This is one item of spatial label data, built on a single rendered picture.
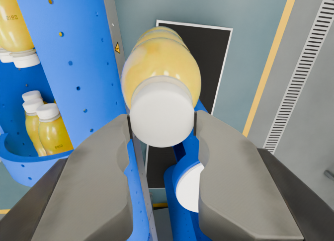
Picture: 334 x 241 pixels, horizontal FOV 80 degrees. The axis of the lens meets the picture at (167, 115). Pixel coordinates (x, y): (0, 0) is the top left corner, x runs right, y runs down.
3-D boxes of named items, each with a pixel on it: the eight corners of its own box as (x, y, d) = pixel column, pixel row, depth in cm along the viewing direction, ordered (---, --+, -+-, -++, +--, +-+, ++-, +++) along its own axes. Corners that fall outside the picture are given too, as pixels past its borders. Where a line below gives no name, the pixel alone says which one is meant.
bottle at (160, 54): (157, 12, 26) (156, 27, 10) (195, 49, 29) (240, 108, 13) (125, 53, 29) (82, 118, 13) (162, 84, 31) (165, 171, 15)
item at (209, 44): (143, 178, 208) (143, 189, 195) (154, 18, 139) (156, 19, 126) (191, 177, 217) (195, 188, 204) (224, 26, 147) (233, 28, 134)
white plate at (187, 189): (236, 147, 67) (235, 145, 68) (163, 181, 70) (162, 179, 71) (255, 195, 80) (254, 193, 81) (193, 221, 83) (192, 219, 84)
